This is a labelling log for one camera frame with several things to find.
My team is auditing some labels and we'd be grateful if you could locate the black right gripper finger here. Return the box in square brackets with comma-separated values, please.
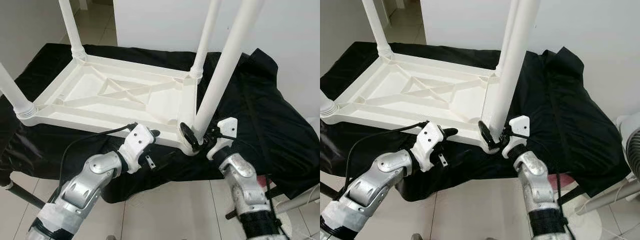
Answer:
[478, 120, 501, 151]
[179, 122, 203, 151]

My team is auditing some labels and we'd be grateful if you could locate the white plastic table top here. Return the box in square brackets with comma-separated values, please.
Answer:
[17, 52, 201, 157]
[320, 52, 501, 153]

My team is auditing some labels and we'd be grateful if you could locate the white plastic table leg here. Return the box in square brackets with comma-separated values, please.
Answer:
[0, 62, 37, 120]
[189, 0, 222, 81]
[487, 0, 542, 143]
[361, 0, 393, 60]
[58, 0, 87, 61]
[192, 0, 266, 146]
[320, 97, 337, 118]
[495, 0, 521, 78]

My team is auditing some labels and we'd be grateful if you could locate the black table cloth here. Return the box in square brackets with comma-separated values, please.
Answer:
[320, 41, 633, 201]
[0, 42, 321, 203]

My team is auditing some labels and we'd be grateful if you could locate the black metal table leg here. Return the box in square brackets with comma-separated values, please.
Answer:
[225, 185, 286, 221]
[5, 180, 46, 210]
[320, 181, 346, 201]
[557, 182, 593, 206]

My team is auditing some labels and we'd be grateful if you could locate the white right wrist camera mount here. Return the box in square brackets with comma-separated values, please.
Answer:
[207, 117, 238, 161]
[502, 115, 530, 158]

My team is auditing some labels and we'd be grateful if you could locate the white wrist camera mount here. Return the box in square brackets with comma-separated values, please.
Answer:
[118, 124, 156, 175]
[207, 117, 238, 161]
[412, 121, 448, 172]
[502, 115, 530, 158]

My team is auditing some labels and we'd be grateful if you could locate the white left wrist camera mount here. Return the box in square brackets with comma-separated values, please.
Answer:
[412, 121, 448, 172]
[118, 124, 156, 175]

